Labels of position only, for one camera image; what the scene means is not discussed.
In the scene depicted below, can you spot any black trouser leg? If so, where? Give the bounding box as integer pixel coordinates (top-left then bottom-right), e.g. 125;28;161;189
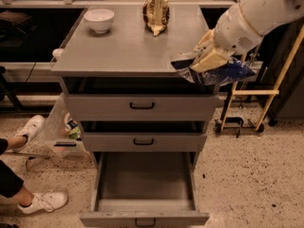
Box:
0;161;24;198

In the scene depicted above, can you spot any white sneaker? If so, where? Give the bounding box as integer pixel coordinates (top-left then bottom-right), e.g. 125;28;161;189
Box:
13;115;46;152
17;192;68;215

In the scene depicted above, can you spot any grey drawer cabinet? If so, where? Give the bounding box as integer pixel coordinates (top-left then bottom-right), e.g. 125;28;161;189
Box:
50;4;230;228

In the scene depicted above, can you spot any grey top drawer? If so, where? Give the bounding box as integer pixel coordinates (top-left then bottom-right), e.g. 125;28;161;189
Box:
66;94;219;122

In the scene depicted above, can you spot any white sneaker lower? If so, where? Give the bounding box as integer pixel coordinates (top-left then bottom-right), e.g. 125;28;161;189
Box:
17;192;68;215

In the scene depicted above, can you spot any white ceramic bowl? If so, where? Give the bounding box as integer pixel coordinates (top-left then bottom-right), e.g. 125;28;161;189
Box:
84;9;115;33

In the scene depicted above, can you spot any blue chip bag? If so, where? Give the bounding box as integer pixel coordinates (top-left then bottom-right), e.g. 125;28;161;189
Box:
170;52;256;86

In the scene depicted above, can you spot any white sneaker upper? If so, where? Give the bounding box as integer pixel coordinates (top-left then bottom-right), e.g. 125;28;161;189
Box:
13;115;46;152

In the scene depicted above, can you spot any grey middle drawer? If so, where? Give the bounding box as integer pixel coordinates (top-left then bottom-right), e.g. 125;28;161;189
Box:
83;132;206;152

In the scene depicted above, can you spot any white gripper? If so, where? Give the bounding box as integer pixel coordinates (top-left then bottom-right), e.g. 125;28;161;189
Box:
190;5;263;72

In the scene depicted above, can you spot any brown and gold chip bag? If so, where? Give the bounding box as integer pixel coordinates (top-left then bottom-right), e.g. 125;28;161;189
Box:
142;0;169;36

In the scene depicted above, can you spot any wooden easel frame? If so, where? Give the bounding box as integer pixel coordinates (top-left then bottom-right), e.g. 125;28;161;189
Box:
215;26;304;136

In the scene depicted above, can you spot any clear plastic storage bin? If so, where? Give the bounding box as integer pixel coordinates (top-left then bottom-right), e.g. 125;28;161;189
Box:
41;93;86;158

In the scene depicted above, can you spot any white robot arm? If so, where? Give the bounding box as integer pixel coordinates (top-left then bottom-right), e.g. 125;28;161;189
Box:
190;0;304;72

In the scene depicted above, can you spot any white round knob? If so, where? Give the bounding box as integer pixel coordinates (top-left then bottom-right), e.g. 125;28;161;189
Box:
52;48;64;60

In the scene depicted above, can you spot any grey open bottom drawer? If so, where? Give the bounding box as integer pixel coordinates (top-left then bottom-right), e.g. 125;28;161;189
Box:
80;152;209;228

